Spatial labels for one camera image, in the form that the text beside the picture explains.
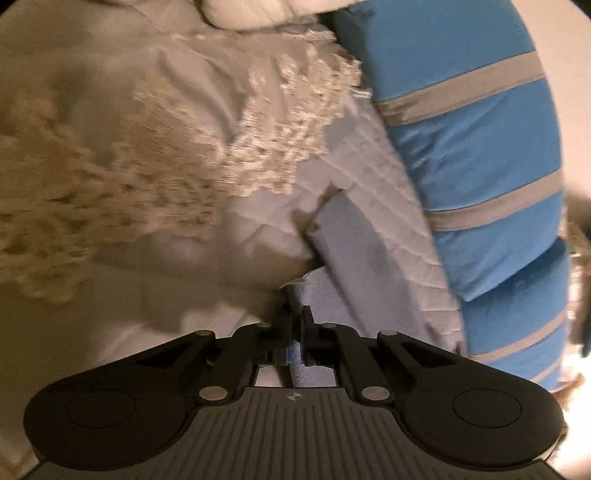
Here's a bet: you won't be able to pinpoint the grey-blue fleece pants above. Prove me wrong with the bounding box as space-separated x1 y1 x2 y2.
279 187 432 389

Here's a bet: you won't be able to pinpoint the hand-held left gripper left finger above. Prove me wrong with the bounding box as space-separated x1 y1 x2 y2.
134 300 297 408

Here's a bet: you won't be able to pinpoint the lace-trimmed satin cloth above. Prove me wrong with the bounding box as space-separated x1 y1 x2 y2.
0 0 375 462

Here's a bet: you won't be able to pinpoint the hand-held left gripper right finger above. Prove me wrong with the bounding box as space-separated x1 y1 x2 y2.
299 305 459 408

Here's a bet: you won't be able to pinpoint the white puffy duvet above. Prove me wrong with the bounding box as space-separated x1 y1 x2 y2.
203 0 356 32

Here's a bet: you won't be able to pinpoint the blue grey-striped pillow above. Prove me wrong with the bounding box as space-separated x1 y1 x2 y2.
462 237 572 394
331 0 568 302

